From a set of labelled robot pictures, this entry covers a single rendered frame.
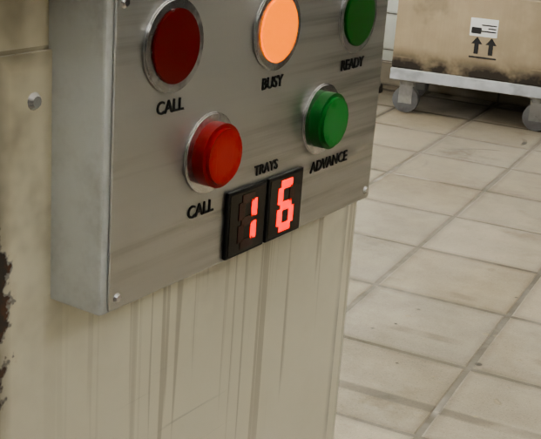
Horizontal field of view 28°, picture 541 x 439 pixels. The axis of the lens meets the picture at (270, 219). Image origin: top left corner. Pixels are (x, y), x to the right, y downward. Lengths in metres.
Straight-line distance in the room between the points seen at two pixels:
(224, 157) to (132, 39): 0.08
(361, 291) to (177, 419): 1.82
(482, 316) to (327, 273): 1.67
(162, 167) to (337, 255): 0.25
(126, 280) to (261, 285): 0.17
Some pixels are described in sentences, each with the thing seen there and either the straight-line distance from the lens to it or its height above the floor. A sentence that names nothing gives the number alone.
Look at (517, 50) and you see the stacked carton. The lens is 4.05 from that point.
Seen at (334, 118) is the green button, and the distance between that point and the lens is 0.58.
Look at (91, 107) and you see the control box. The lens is 0.45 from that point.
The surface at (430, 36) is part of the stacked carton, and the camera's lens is 4.10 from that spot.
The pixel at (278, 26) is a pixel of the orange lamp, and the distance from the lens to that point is 0.53.
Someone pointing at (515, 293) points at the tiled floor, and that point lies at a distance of 2.51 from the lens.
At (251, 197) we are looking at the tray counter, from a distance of 0.53.
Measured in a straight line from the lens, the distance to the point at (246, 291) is 0.62.
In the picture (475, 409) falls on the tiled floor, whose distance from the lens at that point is 1.97.
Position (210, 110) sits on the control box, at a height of 0.78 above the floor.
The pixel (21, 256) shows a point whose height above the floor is 0.73.
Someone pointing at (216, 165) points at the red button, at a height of 0.76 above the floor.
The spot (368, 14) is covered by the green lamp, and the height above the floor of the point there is 0.81.
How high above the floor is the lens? 0.89
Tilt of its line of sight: 18 degrees down
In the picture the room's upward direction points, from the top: 4 degrees clockwise
